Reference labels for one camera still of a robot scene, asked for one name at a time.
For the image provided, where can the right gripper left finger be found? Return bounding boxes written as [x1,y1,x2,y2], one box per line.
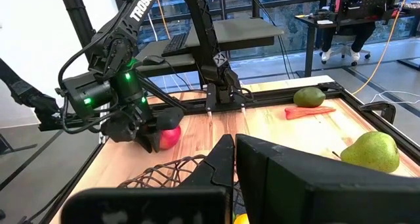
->
[60,133,236,224]

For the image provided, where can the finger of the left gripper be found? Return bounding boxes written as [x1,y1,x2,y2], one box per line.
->
[136,131,161,153]
[156,108,184,131]

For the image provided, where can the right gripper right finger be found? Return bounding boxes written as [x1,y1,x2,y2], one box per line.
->
[235,133,420,224]

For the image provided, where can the red apple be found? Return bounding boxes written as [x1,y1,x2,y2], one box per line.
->
[159,125,182,150]

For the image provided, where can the green speckled pear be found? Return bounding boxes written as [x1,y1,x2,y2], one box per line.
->
[339,131,401,174]

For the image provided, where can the orange-red chili pepper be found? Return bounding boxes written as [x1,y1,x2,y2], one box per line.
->
[284,106,337,121]

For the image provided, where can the dark green avocado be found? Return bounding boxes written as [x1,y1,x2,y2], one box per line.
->
[293,86,327,108]

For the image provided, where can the black computer mouse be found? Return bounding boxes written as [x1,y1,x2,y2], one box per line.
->
[142,55,166,66]

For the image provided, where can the black keyboard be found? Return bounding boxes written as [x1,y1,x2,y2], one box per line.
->
[161,32,190,58]

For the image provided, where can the office chair with castors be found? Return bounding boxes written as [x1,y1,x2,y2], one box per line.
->
[323,36,371,67]

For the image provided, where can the black standing desk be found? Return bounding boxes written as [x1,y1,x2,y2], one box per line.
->
[294,12,400,78]

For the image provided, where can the person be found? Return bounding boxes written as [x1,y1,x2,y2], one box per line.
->
[320,0,377,62]

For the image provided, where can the black woven wire basket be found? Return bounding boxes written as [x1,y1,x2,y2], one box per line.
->
[117,154,247,218]

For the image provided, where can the black aluminium table frame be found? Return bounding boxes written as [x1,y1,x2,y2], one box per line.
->
[0,0,420,224]

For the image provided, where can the black frame handle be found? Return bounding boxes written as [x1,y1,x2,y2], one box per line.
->
[358,101,397,125]

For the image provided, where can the thin white cable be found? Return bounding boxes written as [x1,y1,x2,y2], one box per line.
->
[369,90,420,106]

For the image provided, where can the yellow cable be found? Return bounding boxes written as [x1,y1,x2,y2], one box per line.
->
[352,0,413,96]

